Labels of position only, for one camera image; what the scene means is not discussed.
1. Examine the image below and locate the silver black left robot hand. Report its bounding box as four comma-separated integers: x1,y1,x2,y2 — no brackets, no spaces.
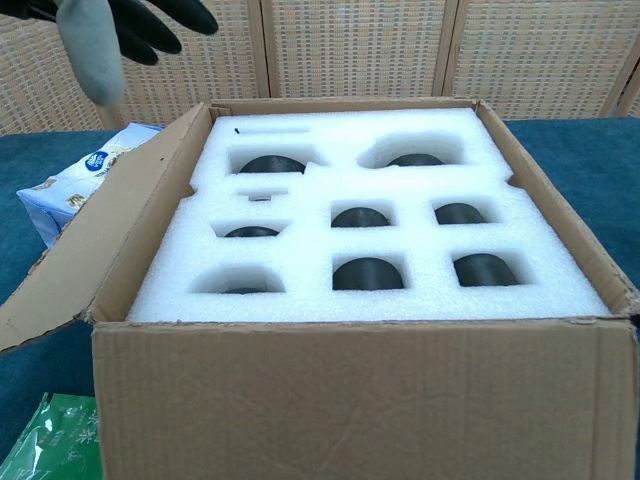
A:
0,0,220,107

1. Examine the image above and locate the red printed cardboard box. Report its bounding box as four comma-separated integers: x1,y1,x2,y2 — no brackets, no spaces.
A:
0,97,640,480

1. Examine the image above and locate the blue table cloth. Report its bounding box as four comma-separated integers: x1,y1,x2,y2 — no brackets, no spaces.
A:
0,117,640,431

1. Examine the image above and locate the white blue tissue pack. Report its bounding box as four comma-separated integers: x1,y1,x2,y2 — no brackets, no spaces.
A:
16,122,166,249

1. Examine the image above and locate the large black ceramic cup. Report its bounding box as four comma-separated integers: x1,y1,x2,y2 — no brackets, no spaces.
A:
237,155,307,176
387,153,446,168

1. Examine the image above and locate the small black ceramic cup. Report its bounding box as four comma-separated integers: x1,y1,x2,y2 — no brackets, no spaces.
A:
332,257,407,291
224,225,282,239
331,205,391,229
435,202,486,225
454,253,517,288

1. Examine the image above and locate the white foam insert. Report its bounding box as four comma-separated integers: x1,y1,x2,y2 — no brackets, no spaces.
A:
126,107,612,324

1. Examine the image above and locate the woven bamboo folding screen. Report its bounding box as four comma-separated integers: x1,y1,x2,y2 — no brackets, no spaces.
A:
0,0,640,137

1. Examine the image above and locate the green tea sachet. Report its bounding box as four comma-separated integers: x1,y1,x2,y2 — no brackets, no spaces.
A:
0,392,104,480

